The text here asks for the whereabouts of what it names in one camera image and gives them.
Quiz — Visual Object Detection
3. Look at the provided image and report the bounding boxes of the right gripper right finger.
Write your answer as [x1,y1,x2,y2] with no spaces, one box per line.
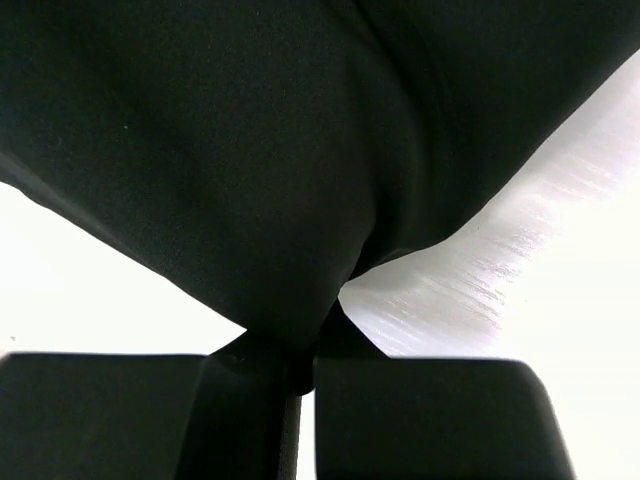
[314,305,574,479]

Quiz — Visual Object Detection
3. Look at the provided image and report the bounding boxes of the black shorts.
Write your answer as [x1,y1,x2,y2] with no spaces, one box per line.
[1,1,639,351]

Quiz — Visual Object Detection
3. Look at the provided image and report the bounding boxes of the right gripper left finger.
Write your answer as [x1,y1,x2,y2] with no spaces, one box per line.
[1,334,300,479]

